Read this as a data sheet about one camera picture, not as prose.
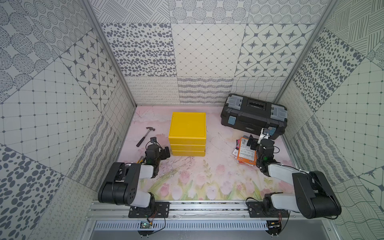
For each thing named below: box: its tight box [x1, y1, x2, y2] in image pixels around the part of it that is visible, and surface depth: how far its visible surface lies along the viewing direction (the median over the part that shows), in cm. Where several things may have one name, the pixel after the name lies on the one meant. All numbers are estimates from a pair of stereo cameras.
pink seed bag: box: [232, 139, 240, 159], surface depth 95 cm
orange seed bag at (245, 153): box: [237, 137, 257, 166], surface depth 92 cm
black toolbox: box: [220, 93, 288, 140], surface depth 97 cm
